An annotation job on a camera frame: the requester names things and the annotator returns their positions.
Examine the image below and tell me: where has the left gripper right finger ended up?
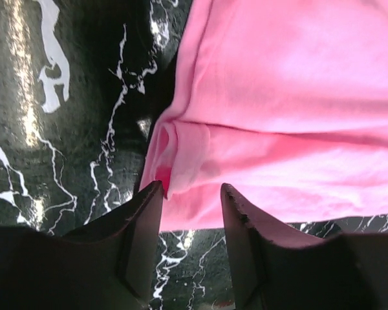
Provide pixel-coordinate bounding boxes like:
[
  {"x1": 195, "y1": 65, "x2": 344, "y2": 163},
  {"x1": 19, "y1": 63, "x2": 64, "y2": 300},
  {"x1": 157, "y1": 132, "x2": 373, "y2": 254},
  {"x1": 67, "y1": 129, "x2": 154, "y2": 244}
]
[{"x1": 221, "y1": 183, "x2": 388, "y2": 309}]

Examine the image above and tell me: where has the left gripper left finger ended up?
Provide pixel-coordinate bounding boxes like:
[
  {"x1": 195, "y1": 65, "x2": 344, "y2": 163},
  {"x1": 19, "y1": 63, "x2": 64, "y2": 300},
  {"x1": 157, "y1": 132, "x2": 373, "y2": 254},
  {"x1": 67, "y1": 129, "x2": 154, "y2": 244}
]
[{"x1": 0, "y1": 181, "x2": 164, "y2": 309}]

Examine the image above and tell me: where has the pink t shirt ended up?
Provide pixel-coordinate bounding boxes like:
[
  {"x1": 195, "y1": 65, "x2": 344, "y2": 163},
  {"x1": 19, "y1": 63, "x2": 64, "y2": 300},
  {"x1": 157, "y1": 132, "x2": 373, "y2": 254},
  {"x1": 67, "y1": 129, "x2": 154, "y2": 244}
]
[{"x1": 141, "y1": 1, "x2": 388, "y2": 231}]

